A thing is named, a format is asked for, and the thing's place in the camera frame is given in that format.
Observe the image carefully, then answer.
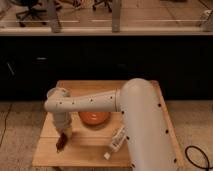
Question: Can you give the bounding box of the thin black floor cable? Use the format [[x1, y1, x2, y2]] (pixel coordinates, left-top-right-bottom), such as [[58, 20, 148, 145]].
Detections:
[[0, 102, 13, 147]]

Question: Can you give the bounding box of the grey metal post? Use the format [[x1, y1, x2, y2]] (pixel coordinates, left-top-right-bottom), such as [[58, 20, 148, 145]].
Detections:
[[45, 0, 61, 33], [112, 0, 121, 32]]

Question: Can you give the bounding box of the grey metal post centre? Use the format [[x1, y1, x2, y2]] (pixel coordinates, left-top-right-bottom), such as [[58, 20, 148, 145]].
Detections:
[[112, 0, 121, 32]]

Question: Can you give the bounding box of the black office chair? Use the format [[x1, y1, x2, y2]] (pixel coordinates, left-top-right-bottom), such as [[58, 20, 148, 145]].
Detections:
[[92, 0, 113, 14], [13, 0, 43, 27]]

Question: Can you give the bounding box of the orange bowl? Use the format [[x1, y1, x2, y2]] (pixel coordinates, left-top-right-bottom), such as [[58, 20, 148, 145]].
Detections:
[[79, 112, 110, 126]]

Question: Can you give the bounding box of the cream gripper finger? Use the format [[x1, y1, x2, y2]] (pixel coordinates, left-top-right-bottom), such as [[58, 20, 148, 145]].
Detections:
[[60, 127, 72, 138]]

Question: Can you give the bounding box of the black cable loop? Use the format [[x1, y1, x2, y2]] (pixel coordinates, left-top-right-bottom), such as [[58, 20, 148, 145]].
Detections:
[[184, 145, 212, 171]]

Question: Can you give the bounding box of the grey metal post left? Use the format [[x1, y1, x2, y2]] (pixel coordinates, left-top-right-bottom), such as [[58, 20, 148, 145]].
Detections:
[[45, 0, 61, 33]]

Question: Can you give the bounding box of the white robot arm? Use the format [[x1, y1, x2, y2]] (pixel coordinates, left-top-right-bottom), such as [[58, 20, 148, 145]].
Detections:
[[44, 78, 178, 171]]

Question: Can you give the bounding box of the clear plastic bottle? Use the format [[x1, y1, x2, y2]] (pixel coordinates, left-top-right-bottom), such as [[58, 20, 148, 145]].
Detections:
[[104, 126, 126, 160]]

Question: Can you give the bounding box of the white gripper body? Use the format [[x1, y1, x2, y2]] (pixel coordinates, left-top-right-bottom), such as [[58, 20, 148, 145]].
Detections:
[[53, 112, 72, 130]]

